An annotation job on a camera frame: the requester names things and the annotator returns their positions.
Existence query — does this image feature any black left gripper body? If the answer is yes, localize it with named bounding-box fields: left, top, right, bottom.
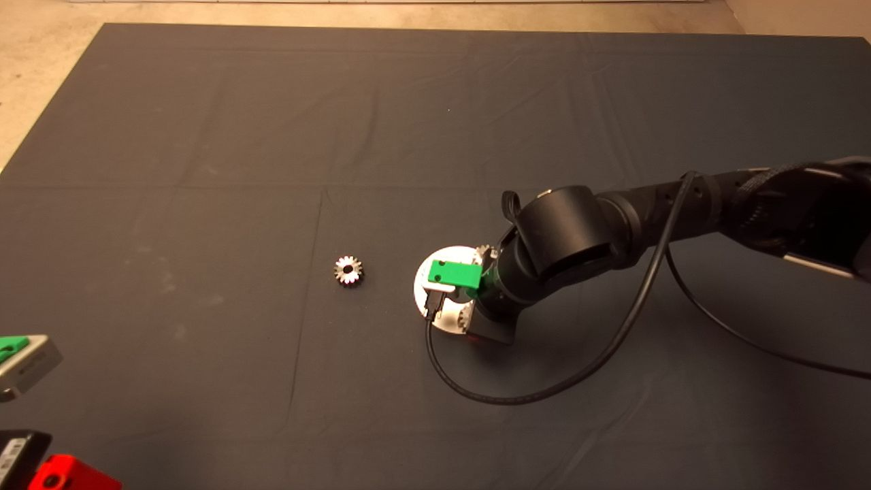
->
left=0, top=430, right=54, bottom=490

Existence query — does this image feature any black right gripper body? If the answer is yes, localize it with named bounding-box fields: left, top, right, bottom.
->
left=466, top=298, right=521, bottom=346

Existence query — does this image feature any right wrist green camera mount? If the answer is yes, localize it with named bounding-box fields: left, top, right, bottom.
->
left=427, top=259, right=486, bottom=299

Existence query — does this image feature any dark grey table cloth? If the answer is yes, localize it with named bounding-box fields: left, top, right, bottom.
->
left=0, top=24, right=871, bottom=490

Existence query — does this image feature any white round pegged plate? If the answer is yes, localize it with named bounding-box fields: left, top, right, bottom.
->
left=414, top=245, right=492, bottom=336

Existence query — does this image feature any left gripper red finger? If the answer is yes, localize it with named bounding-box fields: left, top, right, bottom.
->
left=27, top=455, right=124, bottom=490

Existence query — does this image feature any wrist green camera mount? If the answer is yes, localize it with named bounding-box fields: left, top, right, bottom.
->
left=427, top=259, right=486, bottom=299
left=0, top=336, right=30, bottom=365

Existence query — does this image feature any left wrist green camera mount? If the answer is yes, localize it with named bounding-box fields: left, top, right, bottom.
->
left=0, top=336, right=30, bottom=365

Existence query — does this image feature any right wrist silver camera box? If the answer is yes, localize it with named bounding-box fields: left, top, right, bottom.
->
left=421, top=281, right=458, bottom=321

